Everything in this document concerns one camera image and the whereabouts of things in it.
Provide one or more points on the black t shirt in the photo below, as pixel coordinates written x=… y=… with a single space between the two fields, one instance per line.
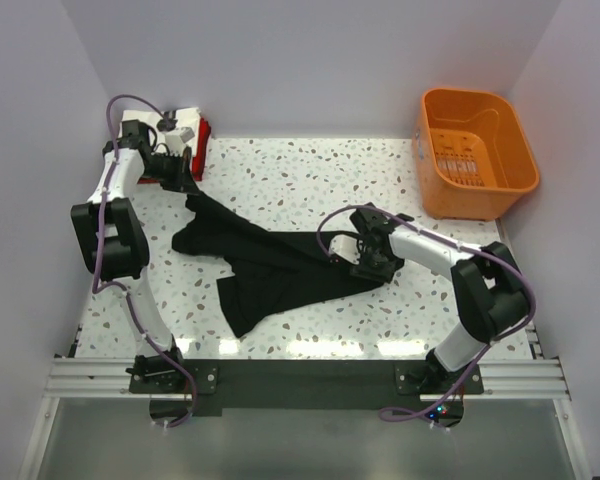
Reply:
x=273 y=271

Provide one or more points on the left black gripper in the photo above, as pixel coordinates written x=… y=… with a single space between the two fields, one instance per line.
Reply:
x=183 y=180

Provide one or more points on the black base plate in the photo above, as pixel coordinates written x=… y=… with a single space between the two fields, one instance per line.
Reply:
x=209 y=387

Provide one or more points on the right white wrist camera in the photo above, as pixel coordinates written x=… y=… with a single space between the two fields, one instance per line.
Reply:
x=345 y=248

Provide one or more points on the folded white printed t shirt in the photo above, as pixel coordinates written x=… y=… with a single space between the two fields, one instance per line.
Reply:
x=189 y=117

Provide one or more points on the aluminium rail frame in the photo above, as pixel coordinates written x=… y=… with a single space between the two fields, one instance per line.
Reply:
x=91 y=427

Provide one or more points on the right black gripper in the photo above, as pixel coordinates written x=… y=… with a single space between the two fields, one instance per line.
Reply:
x=362 y=269

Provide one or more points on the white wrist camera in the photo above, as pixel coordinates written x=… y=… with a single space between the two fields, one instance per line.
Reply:
x=179 y=138
x=345 y=248

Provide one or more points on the folded red t shirt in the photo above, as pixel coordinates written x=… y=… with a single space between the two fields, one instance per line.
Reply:
x=199 y=158

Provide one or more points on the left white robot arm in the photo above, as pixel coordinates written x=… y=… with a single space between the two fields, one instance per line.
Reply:
x=116 y=250

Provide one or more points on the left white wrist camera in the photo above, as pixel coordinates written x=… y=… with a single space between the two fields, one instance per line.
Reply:
x=179 y=138

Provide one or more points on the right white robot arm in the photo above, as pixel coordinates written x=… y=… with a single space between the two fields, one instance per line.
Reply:
x=490 y=293

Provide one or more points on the orange plastic basket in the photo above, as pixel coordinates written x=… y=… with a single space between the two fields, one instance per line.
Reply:
x=472 y=158

